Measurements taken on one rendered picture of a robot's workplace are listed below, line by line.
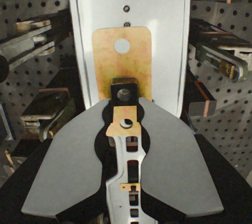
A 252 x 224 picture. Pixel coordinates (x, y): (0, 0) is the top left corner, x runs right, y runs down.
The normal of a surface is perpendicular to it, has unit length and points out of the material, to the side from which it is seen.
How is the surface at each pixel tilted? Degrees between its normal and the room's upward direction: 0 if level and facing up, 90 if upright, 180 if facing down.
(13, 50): 81
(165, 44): 0
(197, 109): 0
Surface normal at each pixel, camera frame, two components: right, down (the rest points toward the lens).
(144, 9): -0.02, 0.49
